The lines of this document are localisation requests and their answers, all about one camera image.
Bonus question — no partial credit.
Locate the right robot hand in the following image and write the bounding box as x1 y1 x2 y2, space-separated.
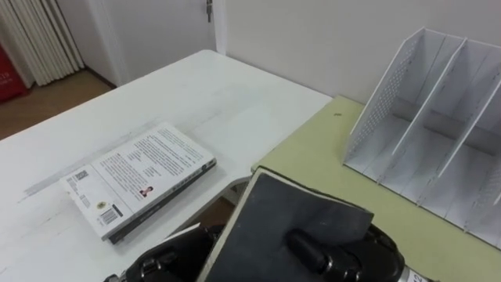
287 223 406 282

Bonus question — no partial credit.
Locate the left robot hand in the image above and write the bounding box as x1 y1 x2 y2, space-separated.
103 222 227 282

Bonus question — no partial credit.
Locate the black cover book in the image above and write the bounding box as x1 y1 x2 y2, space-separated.
196 167 375 282

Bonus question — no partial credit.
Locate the white paperback book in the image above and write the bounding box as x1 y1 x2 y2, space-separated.
59 121 218 245

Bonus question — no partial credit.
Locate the white file organizer rack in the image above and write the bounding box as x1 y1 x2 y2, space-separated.
343 26 501 251

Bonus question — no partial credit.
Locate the pale green desk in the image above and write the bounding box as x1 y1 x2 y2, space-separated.
251 96 501 282

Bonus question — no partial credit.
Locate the white desk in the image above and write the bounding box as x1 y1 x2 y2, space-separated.
0 49 333 282

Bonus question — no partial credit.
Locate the white door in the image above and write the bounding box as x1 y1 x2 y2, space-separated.
88 0 218 86

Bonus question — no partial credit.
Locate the red box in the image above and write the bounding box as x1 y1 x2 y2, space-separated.
0 43 31 103

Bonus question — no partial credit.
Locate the white pleated curtain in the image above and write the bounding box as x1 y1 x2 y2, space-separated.
0 0 85 89

